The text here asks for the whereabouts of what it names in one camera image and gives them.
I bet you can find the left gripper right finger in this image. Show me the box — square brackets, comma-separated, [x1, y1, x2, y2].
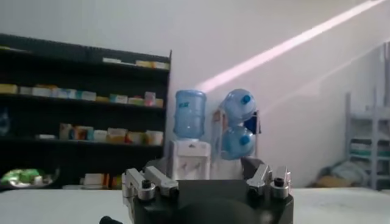
[241, 156, 293, 200]

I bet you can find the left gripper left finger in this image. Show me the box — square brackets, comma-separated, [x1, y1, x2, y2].
[121, 165, 180, 206]

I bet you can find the grey blue clothes pile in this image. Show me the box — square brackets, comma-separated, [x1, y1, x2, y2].
[316, 160, 371, 188]

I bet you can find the tilted blue water jug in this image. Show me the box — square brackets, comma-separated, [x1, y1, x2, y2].
[221, 125, 256, 161]
[224, 88, 257, 127]

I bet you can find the white red medicine box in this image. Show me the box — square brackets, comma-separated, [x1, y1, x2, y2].
[82, 173, 110, 187]

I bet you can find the yellow orange medicine box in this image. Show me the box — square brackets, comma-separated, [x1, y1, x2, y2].
[106, 127, 127, 144]

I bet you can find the white metal jug rack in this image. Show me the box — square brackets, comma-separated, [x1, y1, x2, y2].
[211, 107, 262, 181]

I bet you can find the white water dispenser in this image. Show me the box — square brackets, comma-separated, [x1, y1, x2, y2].
[166, 139, 211, 181]

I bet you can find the tall pink medicine box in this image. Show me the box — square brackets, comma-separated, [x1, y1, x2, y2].
[144, 91, 156, 107]

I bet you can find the upright blue water jug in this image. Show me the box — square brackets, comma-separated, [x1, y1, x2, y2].
[173, 89, 207, 140]

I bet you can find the black shelving unit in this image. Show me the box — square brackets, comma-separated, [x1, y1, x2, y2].
[0, 33, 172, 191]

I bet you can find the bowl with green packets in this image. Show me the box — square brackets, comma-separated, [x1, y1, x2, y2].
[0, 168, 60, 188]

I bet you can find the grey metal rack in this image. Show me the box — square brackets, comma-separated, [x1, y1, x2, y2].
[344, 42, 390, 191]

